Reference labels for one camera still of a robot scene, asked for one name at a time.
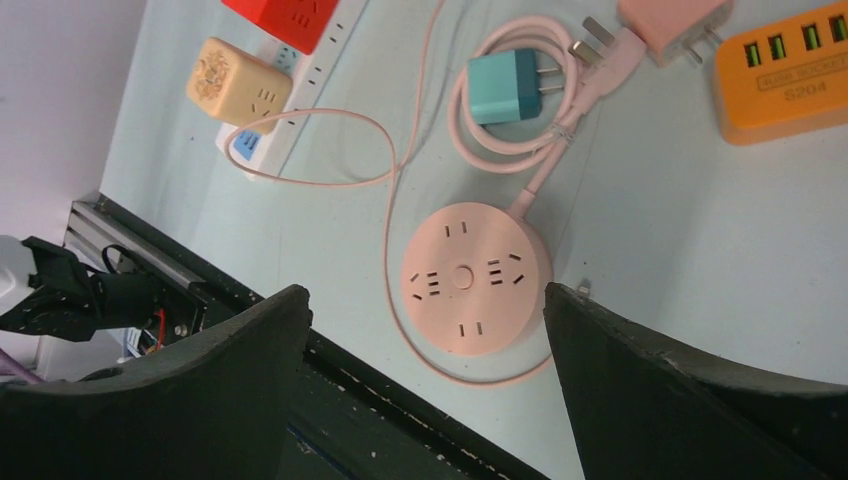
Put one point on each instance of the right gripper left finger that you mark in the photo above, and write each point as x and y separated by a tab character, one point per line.
212	406

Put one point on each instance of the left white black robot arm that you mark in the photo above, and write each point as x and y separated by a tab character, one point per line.
46	290

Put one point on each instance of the light green table mat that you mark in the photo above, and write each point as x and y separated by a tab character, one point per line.
739	251

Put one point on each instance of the red cube socket adapter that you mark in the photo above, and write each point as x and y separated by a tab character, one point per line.
297	23

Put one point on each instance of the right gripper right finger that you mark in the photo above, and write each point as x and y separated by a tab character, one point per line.
643	405

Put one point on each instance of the orange power strip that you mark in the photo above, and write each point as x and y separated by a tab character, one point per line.
783	79

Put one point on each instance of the beige cube plug adapter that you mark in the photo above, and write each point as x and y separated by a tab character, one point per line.
234	86

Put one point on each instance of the small pink plug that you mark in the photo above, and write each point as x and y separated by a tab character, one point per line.
672	28

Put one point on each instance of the pink round power strip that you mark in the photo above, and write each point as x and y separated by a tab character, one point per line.
472	279

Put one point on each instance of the teal cube socket adapter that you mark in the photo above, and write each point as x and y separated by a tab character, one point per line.
505	87

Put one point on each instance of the white multicolour power strip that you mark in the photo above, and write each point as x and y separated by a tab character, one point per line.
268	153

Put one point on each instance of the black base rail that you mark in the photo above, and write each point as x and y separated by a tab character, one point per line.
347	420

